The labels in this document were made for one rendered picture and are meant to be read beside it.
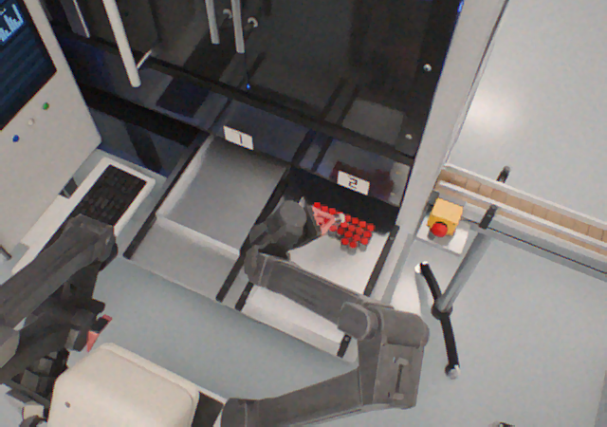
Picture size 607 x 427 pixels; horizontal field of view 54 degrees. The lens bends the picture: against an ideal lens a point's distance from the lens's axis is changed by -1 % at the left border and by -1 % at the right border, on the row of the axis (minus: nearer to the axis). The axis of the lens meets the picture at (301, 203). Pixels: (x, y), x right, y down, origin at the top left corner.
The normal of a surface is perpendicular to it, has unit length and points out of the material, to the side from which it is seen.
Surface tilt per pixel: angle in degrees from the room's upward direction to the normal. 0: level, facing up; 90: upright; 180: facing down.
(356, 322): 58
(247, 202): 0
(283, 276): 52
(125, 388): 43
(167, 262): 0
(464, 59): 90
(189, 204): 0
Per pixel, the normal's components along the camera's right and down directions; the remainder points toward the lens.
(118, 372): 0.29, -0.90
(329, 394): -0.84, -0.28
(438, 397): 0.01, -0.50
